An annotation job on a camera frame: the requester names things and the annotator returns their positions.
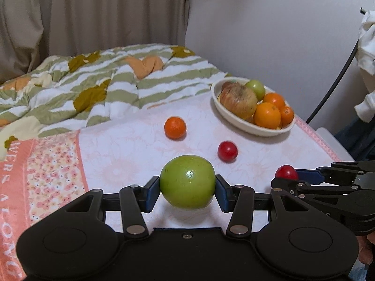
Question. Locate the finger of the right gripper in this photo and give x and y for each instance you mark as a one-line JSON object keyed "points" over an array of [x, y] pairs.
{"points": [[341, 173], [325, 194]]}

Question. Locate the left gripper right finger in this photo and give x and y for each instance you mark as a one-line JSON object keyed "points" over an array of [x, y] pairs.
{"points": [[239, 201]]}

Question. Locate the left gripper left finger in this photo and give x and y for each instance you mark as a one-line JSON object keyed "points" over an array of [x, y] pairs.
{"points": [[134, 201]]}

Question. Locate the red cherry tomato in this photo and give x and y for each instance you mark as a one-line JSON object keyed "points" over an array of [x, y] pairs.
{"points": [[227, 151], [287, 172]]}

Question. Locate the large green apple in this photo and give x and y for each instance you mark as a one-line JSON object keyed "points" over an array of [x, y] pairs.
{"points": [[188, 182]]}

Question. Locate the small mandarin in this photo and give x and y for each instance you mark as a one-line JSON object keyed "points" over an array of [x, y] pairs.
{"points": [[287, 115], [175, 128]]}

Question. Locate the large orange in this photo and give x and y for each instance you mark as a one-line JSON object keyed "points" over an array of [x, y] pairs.
{"points": [[267, 116], [275, 99]]}

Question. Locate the yellow red apple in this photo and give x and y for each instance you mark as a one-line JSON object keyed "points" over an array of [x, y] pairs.
{"points": [[238, 99]]}

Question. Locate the small green apple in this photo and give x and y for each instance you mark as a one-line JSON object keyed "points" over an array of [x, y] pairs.
{"points": [[257, 87]]}

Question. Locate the person's hand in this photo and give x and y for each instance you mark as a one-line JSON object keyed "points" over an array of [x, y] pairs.
{"points": [[365, 253]]}

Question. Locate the cream oval cartoon dish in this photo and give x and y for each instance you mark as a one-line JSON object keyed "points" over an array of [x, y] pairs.
{"points": [[246, 126]]}

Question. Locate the pink floral table cloth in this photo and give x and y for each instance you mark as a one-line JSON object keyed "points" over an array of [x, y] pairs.
{"points": [[40, 175]]}

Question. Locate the green striped floral duvet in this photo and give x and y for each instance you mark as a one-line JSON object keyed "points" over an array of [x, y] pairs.
{"points": [[69, 93]]}

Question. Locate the white cloth at right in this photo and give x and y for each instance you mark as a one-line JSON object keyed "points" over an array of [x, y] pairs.
{"points": [[365, 62]]}

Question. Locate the beige curtain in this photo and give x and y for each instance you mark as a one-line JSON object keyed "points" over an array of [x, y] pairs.
{"points": [[32, 30]]}

